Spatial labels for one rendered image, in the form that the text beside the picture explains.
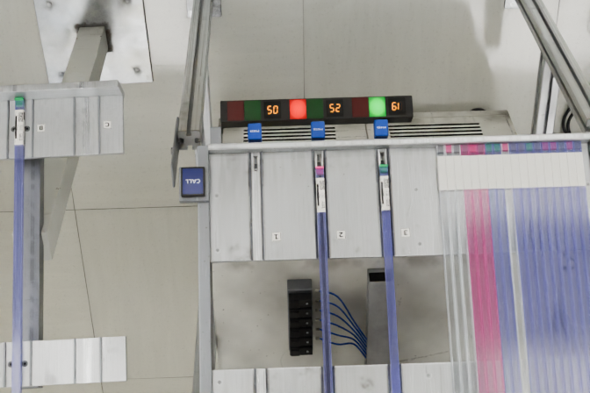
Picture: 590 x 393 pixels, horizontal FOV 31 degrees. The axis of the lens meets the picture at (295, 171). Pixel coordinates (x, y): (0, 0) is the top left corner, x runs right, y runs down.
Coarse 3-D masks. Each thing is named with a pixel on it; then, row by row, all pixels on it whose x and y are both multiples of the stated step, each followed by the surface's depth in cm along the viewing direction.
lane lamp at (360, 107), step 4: (352, 100) 189; (356, 100) 189; (360, 100) 189; (364, 100) 189; (352, 104) 188; (356, 104) 188; (360, 104) 188; (364, 104) 188; (368, 104) 188; (352, 108) 188; (356, 108) 188; (360, 108) 188; (364, 108) 188; (368, 108) 188; (352, 112) 188; (356, 112) 188; (360, 112) 188; (364, 112) 188; (368, 112) 188; (356, 116) 188; (360, 116) 188; (364, 116) 188; (368, 116) 188
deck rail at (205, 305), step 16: (208, 160) 183; (208, 208) 181; (208, 224) 180; (208, 240) 180; (208, 256) 179; (208, 272) 178; (208, 288) 178; (208, 304) 177; (208, 320) 176; (208, 336) 176; (208, 352) 175; (208, 368) 174; (208, 384) 174
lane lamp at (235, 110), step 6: (228, 102) 188; (234, 102) 188; (240, 102) 188; (228, 108) 188; (234, 108) 188; (240, 108) 188; (228, 114) 188; (234, 114) 188; (240, 114) 188; (228, 120) 187; (234, 120) 187
